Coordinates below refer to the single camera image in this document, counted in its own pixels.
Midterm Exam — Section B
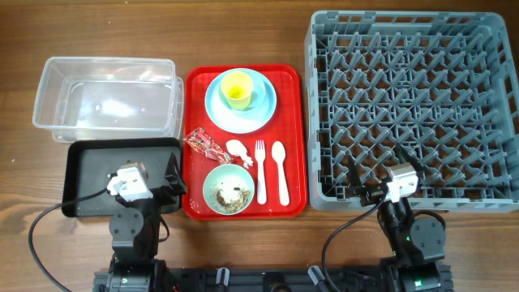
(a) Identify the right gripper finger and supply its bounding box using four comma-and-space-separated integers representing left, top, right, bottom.
395, 144, 425, 178
348, 156, 361, 187

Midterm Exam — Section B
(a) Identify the green bowl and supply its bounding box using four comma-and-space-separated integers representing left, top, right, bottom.
203, 164, 255, 216

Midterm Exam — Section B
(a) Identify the white plastic spoon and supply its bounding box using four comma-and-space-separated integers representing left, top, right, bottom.
272, 141, 290, 206

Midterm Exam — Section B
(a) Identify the white plastic fork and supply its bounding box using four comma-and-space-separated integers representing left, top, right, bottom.
255, 140, 267, 204

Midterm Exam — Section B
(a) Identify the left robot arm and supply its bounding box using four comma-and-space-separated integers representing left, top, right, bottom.
92, 154, 187, 291

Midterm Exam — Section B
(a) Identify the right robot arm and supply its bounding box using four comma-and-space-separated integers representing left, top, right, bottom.
341, 145, 452, 291

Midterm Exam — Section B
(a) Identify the grey dishwasher rack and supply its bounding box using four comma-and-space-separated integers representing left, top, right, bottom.
305, 11, 518, 213

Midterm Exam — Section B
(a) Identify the red snack wrapper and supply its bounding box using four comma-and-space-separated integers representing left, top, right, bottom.
183, 127, 234, 165

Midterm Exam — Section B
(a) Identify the food scraps and rice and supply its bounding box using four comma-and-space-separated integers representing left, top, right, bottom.
210, 177, 252, 214

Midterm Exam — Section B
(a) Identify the crumpled white tissue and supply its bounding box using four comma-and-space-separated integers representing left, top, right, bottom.
225, 140, 253, 169

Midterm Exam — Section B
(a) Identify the red serving tray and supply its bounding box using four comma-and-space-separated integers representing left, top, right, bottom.
182, 64, 308, 221

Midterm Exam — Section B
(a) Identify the black tray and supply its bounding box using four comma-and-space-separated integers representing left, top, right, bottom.
62, 138, 182, 217

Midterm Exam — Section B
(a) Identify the light blue plate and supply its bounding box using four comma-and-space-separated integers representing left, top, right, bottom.
204, 71, 277, 134

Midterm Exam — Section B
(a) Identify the yellow plastic cup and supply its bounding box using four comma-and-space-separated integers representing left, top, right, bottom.
220, 71, 254, 110

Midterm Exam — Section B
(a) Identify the light blue small bowl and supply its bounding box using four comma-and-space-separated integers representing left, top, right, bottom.
217, 68, 266, 114

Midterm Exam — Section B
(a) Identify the clear plastic bin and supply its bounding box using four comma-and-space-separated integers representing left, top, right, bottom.
32, 57, 184, 143

